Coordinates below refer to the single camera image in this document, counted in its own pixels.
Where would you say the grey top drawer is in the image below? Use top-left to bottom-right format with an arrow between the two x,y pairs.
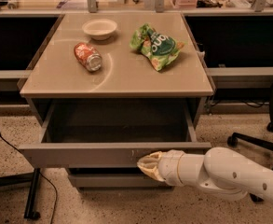
20,99 -> 211,168

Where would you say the grey drawer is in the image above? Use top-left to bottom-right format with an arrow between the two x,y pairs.
67,167 -> 170,189
20,99 -> 211,168

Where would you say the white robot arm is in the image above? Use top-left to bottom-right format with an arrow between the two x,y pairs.
137,147 -> 273,204

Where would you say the grey lower drawer front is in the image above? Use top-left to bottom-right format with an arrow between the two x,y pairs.
67,167 -> 170,189

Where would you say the grey drawer cabinet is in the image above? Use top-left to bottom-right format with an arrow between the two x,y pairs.
16,12 -> 216,191

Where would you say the green chip bag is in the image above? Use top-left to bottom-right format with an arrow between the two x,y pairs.
130,23 -> 184,72

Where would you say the black stand with wheel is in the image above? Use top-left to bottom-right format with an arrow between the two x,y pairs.
0,169 -> 40,220

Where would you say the orange soda can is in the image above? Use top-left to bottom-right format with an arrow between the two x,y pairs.
74,42 -> 102,72

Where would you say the white bowl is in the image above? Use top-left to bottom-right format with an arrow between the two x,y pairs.
82,19 -> 117,41

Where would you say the black floor cable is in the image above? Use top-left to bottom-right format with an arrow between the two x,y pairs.
0,114 -> 58,224

